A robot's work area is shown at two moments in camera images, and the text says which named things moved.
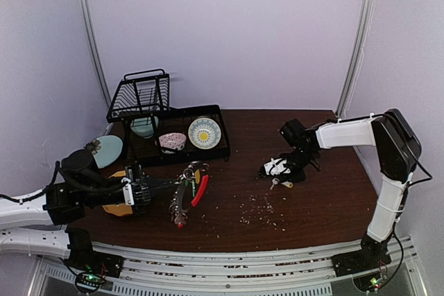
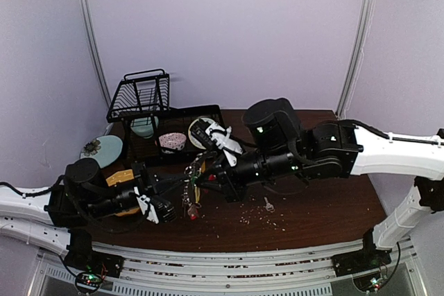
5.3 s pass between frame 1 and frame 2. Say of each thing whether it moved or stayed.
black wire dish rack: stayed
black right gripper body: moved
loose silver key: stayed
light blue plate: stayed
